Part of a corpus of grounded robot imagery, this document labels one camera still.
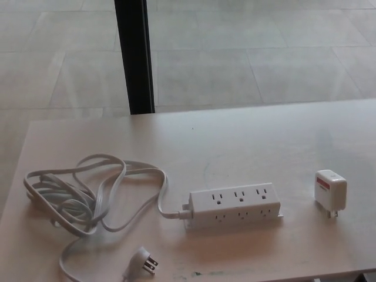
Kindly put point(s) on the white angled three-prong plug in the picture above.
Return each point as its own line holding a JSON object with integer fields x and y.
{"x": 138, "y": 261}

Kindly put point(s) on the white wall charger adapter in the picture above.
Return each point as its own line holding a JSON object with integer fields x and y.
{"x": 329, "y": 191}

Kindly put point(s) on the white multi-outlet power strip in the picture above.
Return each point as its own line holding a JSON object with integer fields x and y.
{"x": 226, "y": 205}

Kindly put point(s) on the black window frame post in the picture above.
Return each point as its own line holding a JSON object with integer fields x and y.
{"x": 135, "y": 58}

